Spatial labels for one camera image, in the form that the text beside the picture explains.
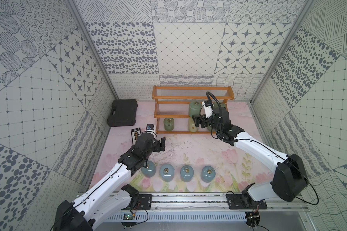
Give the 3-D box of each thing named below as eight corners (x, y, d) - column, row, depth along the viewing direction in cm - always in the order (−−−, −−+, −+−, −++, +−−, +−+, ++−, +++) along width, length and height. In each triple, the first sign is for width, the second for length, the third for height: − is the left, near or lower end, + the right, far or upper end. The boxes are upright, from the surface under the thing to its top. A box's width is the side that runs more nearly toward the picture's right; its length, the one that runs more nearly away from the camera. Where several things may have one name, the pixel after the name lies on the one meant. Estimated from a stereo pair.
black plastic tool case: (107, 126, 106) (104, 122, 102) (116, 103, 122) (114, 99, 117) (134, 126, 106) (132, 122, 102) (139, 103, 122) (138, 99, 117)
